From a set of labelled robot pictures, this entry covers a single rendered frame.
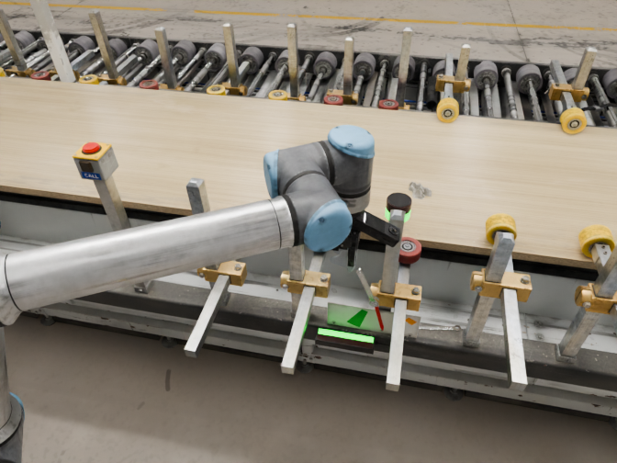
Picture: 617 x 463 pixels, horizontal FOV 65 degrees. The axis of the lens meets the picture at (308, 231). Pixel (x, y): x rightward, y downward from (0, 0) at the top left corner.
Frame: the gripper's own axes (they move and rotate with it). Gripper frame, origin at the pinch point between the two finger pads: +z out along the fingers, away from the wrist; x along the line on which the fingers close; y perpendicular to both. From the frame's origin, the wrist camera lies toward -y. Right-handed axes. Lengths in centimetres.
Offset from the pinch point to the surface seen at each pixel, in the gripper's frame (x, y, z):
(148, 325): -28, 89, 86
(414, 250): -19.8, -15.0, 10.5
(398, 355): 12.0, -13.4, 15.2
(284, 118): -85, 39, 12
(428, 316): -20.2, -23.2, 39.1
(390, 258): -6.0, -8.6, 1.1
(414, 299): -5.3, -16.3, 14.2
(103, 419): 8, 96, 103
